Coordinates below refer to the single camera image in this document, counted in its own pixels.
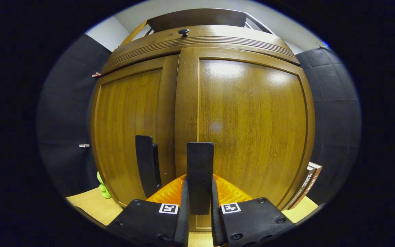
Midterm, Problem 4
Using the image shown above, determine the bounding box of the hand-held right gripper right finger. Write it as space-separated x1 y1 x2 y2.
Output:
211 174 296 247

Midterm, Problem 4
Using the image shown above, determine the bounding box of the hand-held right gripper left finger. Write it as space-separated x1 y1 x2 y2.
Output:
107 173 190 247

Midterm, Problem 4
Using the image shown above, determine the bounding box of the wooden shoe cabinet door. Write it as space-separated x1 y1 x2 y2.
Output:
91 54 181 208
174 47 316 232

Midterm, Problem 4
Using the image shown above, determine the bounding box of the wooden double-door shoe cabinet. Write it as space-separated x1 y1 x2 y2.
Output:
89 8 316 234

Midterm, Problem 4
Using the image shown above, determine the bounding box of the green toy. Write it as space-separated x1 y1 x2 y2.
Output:
97 171 112 199

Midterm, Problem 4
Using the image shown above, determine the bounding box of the wooden drawer with black knob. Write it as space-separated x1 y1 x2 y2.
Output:
101 25 301 77

